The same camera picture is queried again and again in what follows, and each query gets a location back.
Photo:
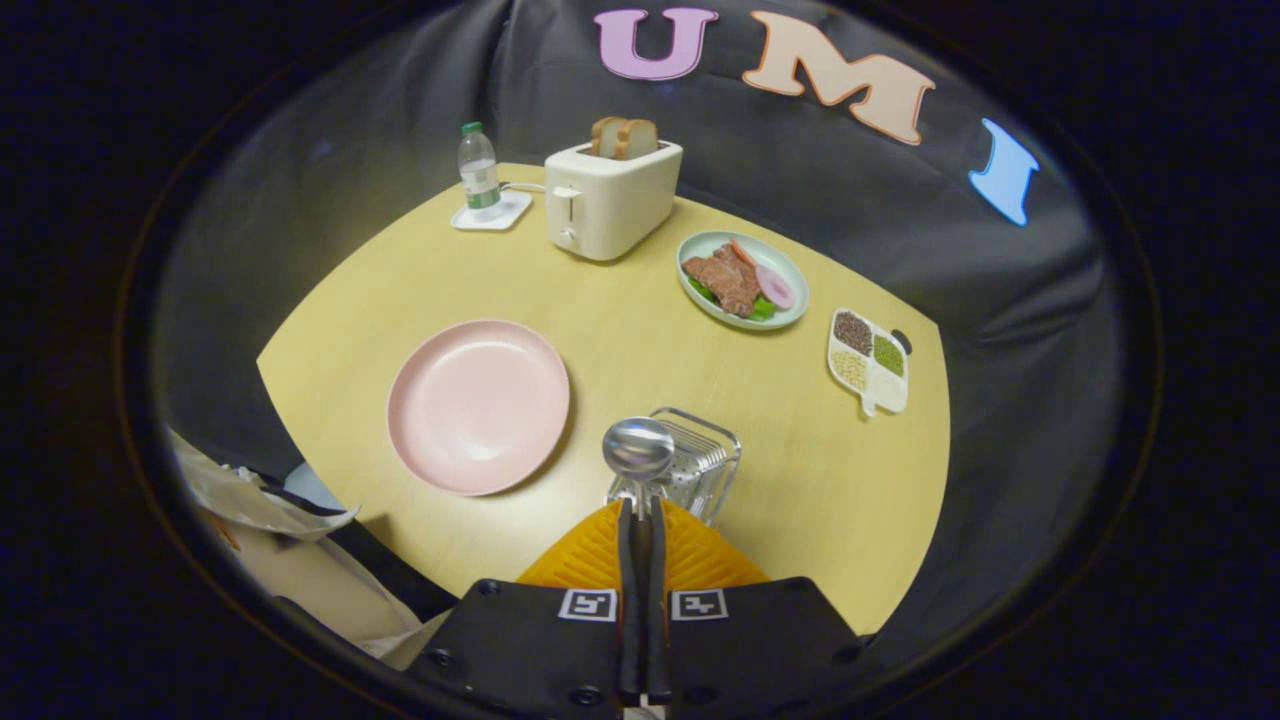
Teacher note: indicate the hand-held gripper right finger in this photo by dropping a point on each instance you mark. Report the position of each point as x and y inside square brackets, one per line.
[765, 640]

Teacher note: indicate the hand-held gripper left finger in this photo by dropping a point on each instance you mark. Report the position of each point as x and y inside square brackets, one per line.
[520, 640]

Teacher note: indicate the beige cloth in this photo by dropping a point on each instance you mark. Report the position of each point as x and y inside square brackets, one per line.
[310, 595]

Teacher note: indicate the pink round plate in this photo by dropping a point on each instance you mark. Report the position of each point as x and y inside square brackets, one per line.
[478, 408]

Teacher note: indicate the white divided grain tray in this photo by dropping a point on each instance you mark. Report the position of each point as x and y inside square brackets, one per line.
[888, 388]

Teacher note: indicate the green lettuce leaf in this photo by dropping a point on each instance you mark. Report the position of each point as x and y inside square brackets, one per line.
[763, 311]

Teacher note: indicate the pink ham slice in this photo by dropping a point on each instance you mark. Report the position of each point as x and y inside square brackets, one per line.
[775, 287]

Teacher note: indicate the brown steak piece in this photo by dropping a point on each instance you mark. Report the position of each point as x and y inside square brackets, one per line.
[725, 280]

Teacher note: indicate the light green food plate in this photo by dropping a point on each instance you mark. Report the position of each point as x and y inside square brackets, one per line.
[790, 270]

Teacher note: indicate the orange carrot slice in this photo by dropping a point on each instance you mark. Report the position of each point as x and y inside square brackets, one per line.
[742, 251]

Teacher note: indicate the white square coaster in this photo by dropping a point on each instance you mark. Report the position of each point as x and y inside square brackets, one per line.
[512, 213]

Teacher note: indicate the cream white toaster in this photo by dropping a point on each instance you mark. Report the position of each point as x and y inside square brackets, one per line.
[620, 205]

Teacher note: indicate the clear plastic water bottle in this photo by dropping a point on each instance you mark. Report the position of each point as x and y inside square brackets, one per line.
[480, 180]

